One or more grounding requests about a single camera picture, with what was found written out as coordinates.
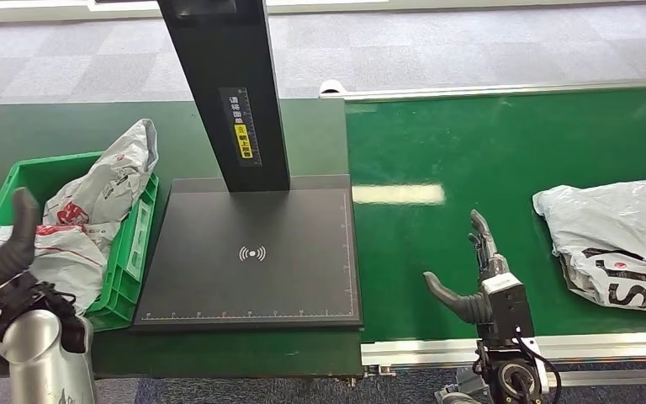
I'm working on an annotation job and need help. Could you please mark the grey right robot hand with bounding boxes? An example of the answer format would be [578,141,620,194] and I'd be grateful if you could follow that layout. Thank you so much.
[423,209,511,327]

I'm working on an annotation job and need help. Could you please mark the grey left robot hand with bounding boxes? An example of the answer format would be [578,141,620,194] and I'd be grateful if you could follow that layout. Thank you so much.
[0,188,42,292]

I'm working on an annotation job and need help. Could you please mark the grey package thin red lines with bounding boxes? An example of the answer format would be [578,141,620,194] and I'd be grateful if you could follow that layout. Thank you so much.
[0,221,111,319]

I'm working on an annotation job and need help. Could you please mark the grey package large red print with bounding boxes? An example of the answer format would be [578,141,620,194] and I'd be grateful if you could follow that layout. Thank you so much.
[41,118,160,241]

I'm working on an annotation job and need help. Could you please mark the green conveyor belt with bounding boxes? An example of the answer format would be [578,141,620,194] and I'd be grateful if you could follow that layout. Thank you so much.
[345,86,646,344]

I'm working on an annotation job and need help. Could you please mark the grey package black print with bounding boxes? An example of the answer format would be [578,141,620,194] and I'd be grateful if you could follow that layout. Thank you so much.
[532,173,646,316]

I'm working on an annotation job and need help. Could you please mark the green plastic crate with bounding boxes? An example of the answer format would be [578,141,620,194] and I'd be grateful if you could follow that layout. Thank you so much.
[0,150,161,334]

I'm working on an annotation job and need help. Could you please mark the yellow sticker on column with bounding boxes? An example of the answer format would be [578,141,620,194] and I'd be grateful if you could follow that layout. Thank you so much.
[233,123,255,161]

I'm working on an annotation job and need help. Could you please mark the black scanner column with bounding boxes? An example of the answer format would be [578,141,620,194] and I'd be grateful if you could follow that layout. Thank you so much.
[156,0,292,194]

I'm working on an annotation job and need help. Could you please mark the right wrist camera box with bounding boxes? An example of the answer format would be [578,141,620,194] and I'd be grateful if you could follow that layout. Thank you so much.
[479,272,536,338]

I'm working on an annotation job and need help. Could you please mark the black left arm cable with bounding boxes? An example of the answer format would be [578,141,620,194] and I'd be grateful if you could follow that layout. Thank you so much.
[33,281,79,315]

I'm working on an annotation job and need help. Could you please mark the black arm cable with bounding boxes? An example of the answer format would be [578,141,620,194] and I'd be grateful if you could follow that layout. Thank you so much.
[33,281,79,315]
[515,328,563,404]

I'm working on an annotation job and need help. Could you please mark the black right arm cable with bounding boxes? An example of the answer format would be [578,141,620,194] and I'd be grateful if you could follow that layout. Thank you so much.
[515,328,563,404]

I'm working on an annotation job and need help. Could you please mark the aluminium conveyor side rail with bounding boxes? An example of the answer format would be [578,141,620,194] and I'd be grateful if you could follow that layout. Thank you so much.
[318,77,646,103]
[359,332,646,387]

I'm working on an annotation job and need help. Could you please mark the black scanner base plate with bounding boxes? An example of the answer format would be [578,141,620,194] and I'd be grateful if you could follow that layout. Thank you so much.
[130,174,364,336]

